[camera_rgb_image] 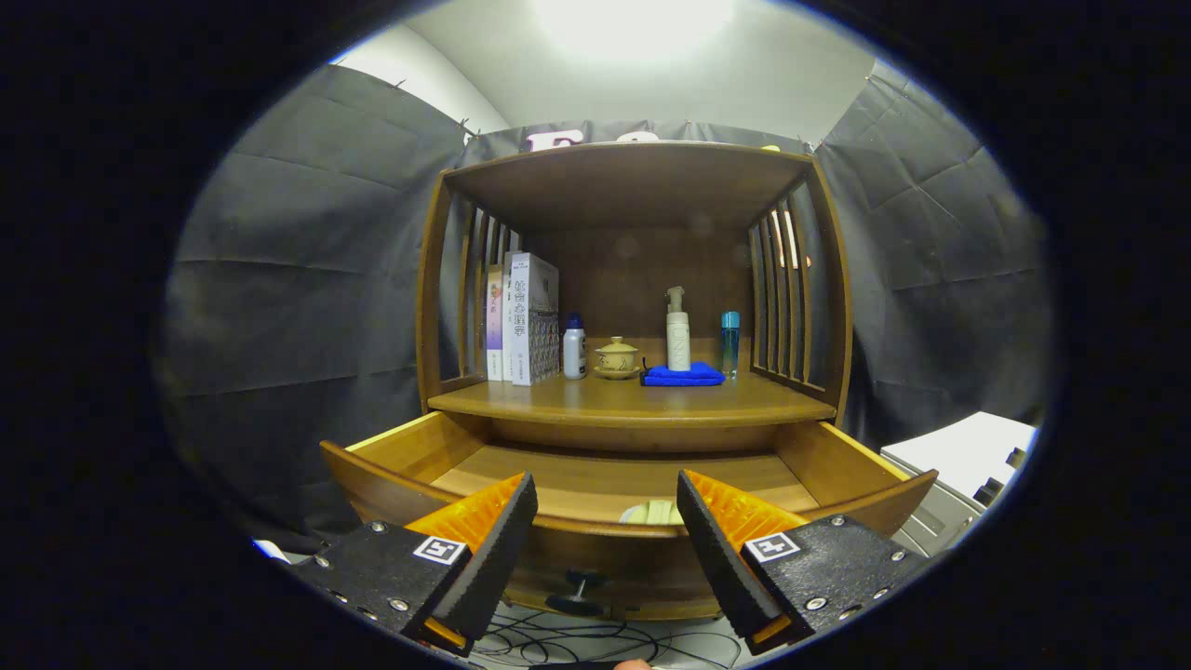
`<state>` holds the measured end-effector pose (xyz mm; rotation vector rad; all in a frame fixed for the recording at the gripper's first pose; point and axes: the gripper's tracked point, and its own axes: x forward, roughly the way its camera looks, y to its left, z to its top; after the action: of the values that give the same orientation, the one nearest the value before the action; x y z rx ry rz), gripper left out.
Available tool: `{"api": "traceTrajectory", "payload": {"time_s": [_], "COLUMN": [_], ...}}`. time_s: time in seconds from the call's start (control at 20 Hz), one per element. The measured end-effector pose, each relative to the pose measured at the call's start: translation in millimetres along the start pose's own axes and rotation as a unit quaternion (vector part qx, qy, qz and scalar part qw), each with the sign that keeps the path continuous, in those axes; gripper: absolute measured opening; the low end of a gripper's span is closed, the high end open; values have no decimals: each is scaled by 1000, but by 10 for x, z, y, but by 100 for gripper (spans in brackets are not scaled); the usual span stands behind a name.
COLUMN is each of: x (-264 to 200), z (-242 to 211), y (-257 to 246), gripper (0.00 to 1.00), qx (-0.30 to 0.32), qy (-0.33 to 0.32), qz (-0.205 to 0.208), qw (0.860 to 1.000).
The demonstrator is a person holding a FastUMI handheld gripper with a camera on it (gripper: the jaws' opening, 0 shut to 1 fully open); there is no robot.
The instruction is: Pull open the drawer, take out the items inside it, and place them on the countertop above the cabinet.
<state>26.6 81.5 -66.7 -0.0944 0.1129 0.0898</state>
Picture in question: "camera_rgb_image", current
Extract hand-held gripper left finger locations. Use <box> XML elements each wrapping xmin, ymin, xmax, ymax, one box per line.
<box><xmin>296</xmin><ymin>472</ymin><xmax>541</xmax><ymax>658</ymax></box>

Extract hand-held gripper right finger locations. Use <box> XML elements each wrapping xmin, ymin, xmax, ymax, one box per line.
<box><xmin>676</xmin><ymin>469</ymin><xmax>931</xmax><ymax>654</ymax></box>

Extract green handled grey scrubber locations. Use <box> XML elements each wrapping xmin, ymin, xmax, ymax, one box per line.
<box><xmin>619</xmin><ymin>500</ymin><xmax>685</xmax><ymax>525</ymax></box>

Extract wooden drawer with black knob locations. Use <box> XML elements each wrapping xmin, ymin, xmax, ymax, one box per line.
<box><xmin>319</xmin><ymin>409</ymin><xmax>939</xmax><ymax>623</ymax></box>

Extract wooden countertop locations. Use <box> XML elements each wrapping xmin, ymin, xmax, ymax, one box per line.
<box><xmin>428</xmin><ymin>368</ymin><xmax>836</xmax><ymax>429</ymax></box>

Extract white drawer unit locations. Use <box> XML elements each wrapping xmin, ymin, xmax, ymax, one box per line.
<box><xmin>879</xmin><ymin>411</ymin><xmax>1038</xmax><ymax>557</ymax></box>

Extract brown wooden cabinet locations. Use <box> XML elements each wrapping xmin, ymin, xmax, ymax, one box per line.
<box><xmin>416</xmin><ymin>140</ymin><xmax>853</xmax><ymax>457</ymax></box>

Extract blue folded cloth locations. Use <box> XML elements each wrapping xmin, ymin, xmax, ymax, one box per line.
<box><xmin>640</xmin><ymin>361</ymin><xmax>727</xmax><ymax>388</ymax></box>

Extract thin white book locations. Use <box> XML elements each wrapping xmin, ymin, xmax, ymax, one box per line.
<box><xmin>502</xmin><ymin>251</ymin><xmax>515</xmax><ymax>382</ymax></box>

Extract white pump bottle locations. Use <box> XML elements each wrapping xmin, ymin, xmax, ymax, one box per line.
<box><xmin>665</xmin><ymin>287</ymin><xmax>692</xmax><ymax>372</ymax></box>

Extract white bottle with blue cap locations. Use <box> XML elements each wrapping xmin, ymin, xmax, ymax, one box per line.
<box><xmin>563</xmin><ymin>314</ymin><xmax>588</xmax><ymax>381</ymax></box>

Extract yellow lidded tea cup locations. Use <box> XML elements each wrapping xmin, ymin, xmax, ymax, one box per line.
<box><xmin>594</xmin><ymin>336</ymin><xmax>643</xmax><ymax>381</ymax></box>

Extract purple spine book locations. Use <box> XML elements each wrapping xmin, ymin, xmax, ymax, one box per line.
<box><xmin>485</xmin><ymin>264</ymin><xmax>504</xmax><ymax>381</ymax></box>

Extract large white book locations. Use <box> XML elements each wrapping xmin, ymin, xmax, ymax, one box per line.
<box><xmin>510</xmin><ymin>252</ymin><xmax>561</xmax><ymax>387</ymax></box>

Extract black backdrop cloth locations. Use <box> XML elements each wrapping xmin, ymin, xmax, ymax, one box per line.
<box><xmin>154</xmin><ymin>60</ymin><xmax>1057</xmax><ymax>559</ymax></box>

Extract black floor cables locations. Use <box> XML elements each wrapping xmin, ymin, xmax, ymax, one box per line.
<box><xmin>475</xmin><ymin>605</ymin><xmax>745</xmax><ymax>669</ymax></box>

